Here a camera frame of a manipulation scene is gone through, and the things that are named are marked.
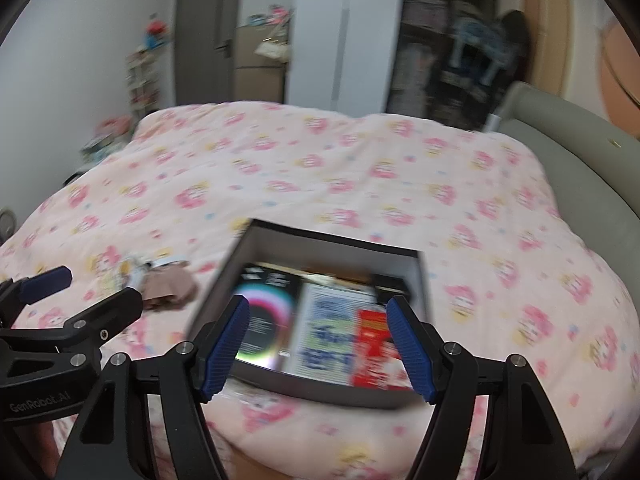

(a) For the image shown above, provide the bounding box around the black box with rainbow ring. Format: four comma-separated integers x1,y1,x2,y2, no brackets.
232,262,306,373

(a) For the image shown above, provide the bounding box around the grey door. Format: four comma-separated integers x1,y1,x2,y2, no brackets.
172,0,247,108

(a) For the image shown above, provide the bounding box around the blue and white chair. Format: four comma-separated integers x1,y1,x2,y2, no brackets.
447,17,518,86

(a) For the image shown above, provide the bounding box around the cream handbag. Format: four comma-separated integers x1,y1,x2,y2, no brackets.
254,25,292,63

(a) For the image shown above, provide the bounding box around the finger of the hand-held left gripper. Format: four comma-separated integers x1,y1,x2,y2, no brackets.
0,266,73,321
50,287,146,348

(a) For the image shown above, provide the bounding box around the white shelf rack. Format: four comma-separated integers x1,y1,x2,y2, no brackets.
125,50,161,121

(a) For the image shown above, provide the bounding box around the dotted sheet pack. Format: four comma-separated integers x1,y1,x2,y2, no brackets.
290,280,381,386

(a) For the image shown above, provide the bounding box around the dark cloth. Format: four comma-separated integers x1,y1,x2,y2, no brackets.
500,10,533,86

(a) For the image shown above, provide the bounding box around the red and blue plush toy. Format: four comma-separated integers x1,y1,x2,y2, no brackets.
142,12,171,51

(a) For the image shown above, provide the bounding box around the grey bed headboard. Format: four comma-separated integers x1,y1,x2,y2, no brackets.
492,82,640,471

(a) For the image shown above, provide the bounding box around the dark bookshelf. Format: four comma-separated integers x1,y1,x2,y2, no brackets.
385,0,501,131

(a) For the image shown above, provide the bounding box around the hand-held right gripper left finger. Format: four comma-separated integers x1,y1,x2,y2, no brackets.
55,296,252,480

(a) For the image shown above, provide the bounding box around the red card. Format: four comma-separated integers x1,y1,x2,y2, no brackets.
350,307,416,391

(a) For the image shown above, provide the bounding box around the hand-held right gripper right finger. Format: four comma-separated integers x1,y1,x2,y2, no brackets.
386,295,573,480

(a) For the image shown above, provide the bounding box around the pink printed blanket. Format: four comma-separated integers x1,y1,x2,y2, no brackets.
0,102,626,480

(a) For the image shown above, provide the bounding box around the beige cloth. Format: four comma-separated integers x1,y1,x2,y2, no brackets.
142,267,198,313

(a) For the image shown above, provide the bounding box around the brown cabinet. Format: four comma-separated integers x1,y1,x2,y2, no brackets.
235,22,291,103

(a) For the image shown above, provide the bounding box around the white wardrobe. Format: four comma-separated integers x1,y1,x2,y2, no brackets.
285,0,406,116

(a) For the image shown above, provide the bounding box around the black cardboard box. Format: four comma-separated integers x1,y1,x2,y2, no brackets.
185,217,433,411

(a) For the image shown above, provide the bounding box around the pile of boxes on floor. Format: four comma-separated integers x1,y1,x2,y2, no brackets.
80,115,138,161

